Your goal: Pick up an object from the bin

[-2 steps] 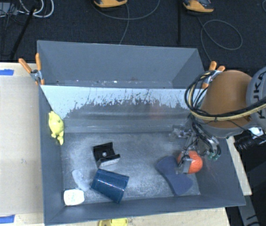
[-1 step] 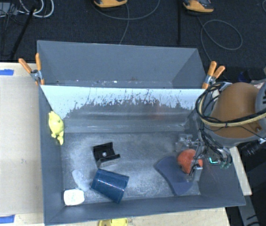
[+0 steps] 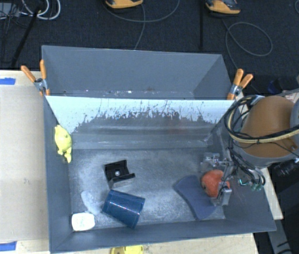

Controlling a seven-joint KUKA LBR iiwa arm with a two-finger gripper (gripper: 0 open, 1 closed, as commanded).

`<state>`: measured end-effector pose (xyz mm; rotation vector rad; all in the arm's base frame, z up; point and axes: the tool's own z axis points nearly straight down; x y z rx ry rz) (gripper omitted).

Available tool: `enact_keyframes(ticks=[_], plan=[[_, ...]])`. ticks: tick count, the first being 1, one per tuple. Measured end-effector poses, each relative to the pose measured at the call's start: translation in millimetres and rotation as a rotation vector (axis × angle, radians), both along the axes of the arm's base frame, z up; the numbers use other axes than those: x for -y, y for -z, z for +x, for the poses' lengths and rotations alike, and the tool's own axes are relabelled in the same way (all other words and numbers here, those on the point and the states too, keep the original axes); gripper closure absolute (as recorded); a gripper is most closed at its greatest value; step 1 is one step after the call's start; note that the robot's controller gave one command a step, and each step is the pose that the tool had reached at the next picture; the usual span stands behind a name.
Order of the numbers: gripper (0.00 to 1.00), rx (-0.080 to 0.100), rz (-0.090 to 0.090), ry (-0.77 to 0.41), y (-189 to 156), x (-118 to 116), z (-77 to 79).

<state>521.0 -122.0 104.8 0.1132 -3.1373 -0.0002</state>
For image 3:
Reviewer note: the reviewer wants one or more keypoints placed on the black angled bracket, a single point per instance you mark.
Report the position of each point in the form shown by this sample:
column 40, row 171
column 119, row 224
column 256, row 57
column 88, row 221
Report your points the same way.
column 117, row 172

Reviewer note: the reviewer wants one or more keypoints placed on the black cylinder on white bracket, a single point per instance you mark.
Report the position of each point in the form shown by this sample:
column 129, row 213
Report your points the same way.
column 286, row 167

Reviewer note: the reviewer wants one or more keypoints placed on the orange-red toy fruit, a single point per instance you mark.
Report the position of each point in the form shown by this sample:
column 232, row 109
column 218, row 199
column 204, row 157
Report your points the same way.
column 212, row 181

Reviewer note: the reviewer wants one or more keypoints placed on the blue cup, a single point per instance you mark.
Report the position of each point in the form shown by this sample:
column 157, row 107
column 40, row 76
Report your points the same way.
column 124, row 208

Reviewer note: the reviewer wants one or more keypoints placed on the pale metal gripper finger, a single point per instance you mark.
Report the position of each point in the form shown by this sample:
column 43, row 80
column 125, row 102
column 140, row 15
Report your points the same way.
column 225, row 196
column 209, row 161

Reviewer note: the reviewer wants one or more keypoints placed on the yellow toy animal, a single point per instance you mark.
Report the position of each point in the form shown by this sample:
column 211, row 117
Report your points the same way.
column 63, row 141

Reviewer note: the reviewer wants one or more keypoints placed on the blue-grey cloth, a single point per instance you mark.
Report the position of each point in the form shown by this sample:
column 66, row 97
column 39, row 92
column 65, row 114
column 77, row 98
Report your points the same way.
column 194, row 197

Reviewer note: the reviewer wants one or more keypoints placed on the pale wood flat board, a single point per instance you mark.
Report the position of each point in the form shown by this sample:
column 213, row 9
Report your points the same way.
column 19, row 168

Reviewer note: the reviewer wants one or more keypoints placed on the grey metal bin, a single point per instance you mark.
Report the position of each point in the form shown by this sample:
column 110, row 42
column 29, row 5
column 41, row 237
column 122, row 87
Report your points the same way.
column 138, row 152

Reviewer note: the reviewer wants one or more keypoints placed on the white rounded block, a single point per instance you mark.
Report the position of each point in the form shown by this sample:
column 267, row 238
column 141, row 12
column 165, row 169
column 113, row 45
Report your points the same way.
column 83, row 221

